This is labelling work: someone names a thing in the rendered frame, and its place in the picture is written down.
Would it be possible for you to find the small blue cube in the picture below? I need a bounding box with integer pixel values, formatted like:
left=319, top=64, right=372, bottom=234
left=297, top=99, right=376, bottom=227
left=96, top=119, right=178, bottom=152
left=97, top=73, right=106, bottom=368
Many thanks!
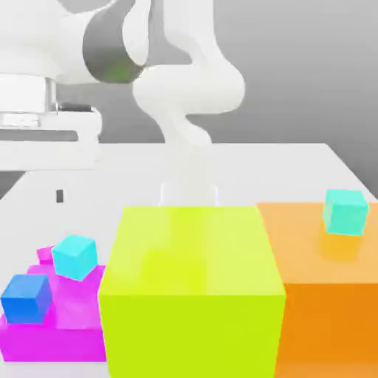
left=0, top=273, right=53, bottom=325

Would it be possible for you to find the large orange box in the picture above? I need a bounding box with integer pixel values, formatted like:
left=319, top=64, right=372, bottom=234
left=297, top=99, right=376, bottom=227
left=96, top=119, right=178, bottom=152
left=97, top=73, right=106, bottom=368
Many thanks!
left=255, top=202, right=378, bottom=378

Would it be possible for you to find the large yellow-green box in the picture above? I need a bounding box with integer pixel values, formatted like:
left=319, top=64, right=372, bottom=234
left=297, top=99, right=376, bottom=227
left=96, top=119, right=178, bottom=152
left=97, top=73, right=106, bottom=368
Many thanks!
left=97, top=205, right=287, bottom=378

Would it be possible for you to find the small turquoise cube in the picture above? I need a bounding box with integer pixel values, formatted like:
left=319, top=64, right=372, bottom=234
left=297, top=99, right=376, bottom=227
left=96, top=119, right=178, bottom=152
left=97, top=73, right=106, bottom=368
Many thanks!
left=321, top=188, right=371, bottom=238

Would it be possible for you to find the large magenta box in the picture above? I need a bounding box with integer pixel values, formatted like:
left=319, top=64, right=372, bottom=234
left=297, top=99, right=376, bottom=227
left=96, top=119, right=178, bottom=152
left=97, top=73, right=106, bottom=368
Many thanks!
left=0, top=263, right=108, bottom=363

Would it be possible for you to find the small cyan cube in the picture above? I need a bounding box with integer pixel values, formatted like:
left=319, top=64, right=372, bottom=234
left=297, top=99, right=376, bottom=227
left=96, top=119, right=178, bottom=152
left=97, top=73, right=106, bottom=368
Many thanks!
left=51, top=233, right=99, bottom=282

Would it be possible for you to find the small magenta cube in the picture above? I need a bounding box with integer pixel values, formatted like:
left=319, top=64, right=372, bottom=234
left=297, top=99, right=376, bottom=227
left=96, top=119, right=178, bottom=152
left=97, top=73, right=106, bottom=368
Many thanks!
left=35, top=245, right=57, bottom=266

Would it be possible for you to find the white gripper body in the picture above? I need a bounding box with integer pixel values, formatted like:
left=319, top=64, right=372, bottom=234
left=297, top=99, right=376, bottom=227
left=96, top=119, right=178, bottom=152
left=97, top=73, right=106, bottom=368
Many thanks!
left=0, top=127, right=99, bottom=173

